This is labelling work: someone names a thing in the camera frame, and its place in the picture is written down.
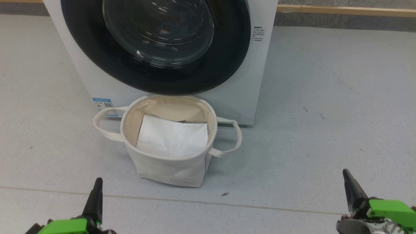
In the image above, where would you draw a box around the black round glass machine door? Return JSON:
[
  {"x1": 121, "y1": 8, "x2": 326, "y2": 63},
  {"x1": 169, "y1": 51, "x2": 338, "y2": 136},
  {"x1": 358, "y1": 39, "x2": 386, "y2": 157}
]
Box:
[{"x1": 60, "y1": 0, "x2": 252, "y2": 96}]

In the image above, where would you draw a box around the cream fabric laundry basket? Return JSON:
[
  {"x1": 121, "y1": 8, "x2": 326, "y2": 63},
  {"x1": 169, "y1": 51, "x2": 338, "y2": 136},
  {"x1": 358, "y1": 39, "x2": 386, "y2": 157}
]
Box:
[{"x1": 93, "y1": 95, "x2": 243, "y2": 188}]

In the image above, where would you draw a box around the blue energy label sticker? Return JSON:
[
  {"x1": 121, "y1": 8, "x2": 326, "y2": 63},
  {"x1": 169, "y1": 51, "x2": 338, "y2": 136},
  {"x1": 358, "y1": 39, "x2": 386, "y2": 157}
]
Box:
[{"x1": 92, "y1": 97, "x2": 118, "y2": 118}]

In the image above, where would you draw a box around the white sheet basket liner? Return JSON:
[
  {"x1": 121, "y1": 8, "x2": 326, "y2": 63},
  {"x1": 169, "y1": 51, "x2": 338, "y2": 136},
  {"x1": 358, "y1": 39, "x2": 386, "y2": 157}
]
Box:
[{"x1": 136, "y1": 114, "x2": 209, "y2": 159}]

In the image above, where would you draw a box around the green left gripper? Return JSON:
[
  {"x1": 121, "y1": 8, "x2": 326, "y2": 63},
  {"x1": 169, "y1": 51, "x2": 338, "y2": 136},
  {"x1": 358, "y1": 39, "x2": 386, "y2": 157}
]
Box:
[{"x1": 25, "y1": 177, "x2": 117, "y2": 234}]

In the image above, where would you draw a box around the black text label sticker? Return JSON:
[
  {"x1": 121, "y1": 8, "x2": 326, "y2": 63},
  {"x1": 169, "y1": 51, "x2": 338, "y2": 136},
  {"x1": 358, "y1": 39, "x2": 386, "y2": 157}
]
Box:
[{"x1": 253, "y1": 27, "x2": 266, "y2": 43}]

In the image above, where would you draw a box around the white washing machine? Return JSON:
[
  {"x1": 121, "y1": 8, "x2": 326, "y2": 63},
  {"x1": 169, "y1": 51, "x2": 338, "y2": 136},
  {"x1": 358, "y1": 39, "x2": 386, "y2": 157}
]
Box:
[{"x1": 43, "y1": 0, "x2": 279, "y2": 126}]

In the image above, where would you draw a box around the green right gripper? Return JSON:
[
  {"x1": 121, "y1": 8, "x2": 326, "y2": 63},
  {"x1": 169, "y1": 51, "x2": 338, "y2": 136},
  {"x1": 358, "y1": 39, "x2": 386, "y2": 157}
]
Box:
[{"x1": 336, "y1": 169, "x2": 416, "y2": 234}]

